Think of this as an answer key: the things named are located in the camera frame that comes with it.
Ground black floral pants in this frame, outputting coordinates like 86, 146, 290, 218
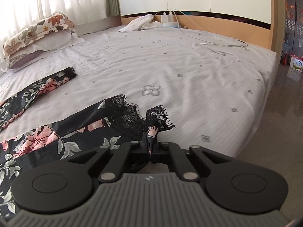
0, 67, 176, 218

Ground white patterned bed sheet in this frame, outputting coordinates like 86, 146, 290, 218
1, 27, 277, 157

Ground white cloth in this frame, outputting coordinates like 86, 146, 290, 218
119, 14, 162, 33

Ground white charger block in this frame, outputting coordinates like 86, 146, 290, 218
161, 14, 176, 23

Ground white purple pillow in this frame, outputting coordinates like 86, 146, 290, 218
5, 29, 84, 72

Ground floral pillow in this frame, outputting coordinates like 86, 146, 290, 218
3, 12, 75, 59

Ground dark patterned cabinet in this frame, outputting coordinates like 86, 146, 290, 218
281, 0, 302, 65

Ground white sheer curtain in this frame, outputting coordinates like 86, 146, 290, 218
1, 0, 107, 43

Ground white charging cable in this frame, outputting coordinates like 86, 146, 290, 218
163, 8, 249, 52

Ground wooden bed frame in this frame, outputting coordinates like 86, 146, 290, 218
119, 0, 285, 53

